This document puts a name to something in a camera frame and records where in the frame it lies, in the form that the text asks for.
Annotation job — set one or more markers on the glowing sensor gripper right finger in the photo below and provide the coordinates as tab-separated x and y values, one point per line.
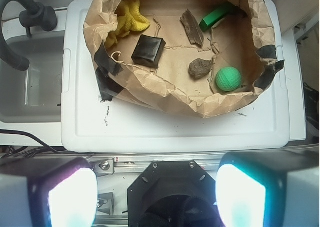
279	188

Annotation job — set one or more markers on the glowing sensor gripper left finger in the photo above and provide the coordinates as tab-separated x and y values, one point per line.
47	192

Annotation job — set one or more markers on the black box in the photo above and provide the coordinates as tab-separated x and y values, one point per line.
148	51

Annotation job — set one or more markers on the grey sink basin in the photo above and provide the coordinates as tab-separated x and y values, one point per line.
34	95

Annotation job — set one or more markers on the white plastic cooler lid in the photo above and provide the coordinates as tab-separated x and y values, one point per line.
89	124

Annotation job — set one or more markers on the green foam ball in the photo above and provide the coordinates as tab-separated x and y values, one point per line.
228	79

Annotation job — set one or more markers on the brown rock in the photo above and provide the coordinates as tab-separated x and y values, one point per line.
200	68

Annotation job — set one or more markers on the black faucet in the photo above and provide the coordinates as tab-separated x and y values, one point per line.
35	14

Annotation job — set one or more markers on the brown bark piece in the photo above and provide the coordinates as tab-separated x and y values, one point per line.
192	28

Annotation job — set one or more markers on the green rectangular block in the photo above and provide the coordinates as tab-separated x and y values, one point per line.
215	16

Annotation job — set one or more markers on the yellow knitted cloth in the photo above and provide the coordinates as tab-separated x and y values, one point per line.
129	20

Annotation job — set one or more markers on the aluminium extrusion rail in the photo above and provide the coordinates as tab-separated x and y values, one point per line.
137	163

